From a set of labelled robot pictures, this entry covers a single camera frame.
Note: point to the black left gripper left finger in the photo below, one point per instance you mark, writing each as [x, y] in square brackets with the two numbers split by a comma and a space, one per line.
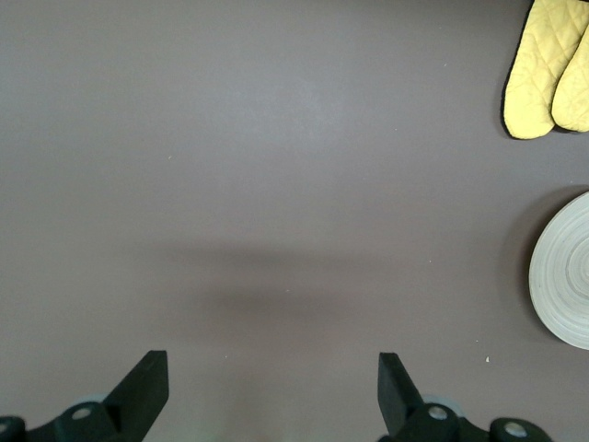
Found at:
[115, 419]

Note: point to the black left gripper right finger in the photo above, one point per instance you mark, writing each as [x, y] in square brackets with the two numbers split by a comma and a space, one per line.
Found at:
[409, 419]

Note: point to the white round plate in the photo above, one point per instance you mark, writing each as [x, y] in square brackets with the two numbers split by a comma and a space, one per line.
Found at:
[566, 285]

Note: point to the brown table cover sheet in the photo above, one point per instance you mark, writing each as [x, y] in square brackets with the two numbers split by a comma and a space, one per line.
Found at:
[276, 161]

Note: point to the yellow quilted oven mitt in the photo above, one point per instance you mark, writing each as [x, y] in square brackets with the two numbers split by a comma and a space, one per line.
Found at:
[534, 83]

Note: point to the yellow quilted mitt with thumb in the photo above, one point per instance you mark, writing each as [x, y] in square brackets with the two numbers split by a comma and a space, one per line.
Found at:
[575, 96]

